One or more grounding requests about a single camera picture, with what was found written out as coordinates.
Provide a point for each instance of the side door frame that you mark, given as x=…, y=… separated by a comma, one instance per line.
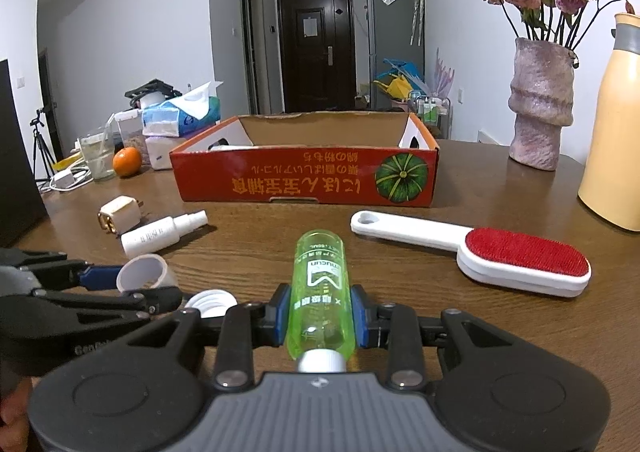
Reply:
x=250, y=47

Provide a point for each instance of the white purple tissue pack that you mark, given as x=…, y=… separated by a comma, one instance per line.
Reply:
x=160, y=154

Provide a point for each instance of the white screw cap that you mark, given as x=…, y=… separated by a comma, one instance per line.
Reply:
x=212, y=302

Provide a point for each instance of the yellow thermos jug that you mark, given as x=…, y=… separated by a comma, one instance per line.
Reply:
x=615, y=157

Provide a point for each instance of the blue folding rack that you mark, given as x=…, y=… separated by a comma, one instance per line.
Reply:
x=405, y=68

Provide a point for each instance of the green spray bottle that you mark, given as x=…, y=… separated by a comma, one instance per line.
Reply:
x=320, y=292

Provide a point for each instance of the clear glass cup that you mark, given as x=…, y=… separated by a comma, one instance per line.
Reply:
x=97, y=167

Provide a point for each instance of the white small cup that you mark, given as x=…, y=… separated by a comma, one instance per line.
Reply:
x=145, y=272

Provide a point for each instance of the blue tissue pack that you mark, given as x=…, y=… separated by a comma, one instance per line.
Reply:
x=170, y=119

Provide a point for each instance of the yellow bag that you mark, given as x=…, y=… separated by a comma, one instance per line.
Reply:
x=395, y=88

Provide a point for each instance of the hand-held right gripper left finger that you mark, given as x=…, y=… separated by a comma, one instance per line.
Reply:
x=281, y=317

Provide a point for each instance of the grey refrigerator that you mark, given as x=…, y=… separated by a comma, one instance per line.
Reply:
x=395, y=47

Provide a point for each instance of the black camera tripod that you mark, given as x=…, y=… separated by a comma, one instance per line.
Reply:
x=40, y=142

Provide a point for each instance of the purple feather decoration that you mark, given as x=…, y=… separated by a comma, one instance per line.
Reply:
x=444, y=74

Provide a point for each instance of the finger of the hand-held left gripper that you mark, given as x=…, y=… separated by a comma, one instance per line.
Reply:
x=100, y=304
x=102, y=278

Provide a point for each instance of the orange fruit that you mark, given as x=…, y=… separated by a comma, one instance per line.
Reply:
x=127, y=162

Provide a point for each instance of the white folded umbrella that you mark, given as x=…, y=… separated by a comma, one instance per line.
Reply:
x=416, y=12

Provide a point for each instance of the black and white container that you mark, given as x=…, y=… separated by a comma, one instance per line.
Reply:
x=150, y=92

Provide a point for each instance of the dark entrance door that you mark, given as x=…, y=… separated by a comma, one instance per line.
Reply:
x=315, y=77

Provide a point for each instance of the orange cardboard box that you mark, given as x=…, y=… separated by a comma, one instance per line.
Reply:
x=280, y=182

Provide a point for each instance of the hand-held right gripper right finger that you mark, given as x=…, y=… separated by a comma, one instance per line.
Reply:
x=359, y=317

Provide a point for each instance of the clear food container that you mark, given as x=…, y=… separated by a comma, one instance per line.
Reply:
x=131, y=137

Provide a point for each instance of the white red lint brush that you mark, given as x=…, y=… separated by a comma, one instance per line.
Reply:
x=520, y=257

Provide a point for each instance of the white charger adapter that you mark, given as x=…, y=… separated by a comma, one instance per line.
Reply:
x=120, y=214

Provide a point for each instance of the white straw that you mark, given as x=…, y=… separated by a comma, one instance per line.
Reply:
x=106, y=133

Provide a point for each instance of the person's left hand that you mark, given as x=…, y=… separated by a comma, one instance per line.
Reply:
x=11, y=412

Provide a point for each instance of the white wall socket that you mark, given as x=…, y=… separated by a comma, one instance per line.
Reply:
x=461, y=96

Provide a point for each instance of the pink textured vase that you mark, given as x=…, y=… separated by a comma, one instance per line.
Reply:
x=540, y=102

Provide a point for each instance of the small white spray bottle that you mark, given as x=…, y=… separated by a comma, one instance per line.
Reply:
x=150, y=237

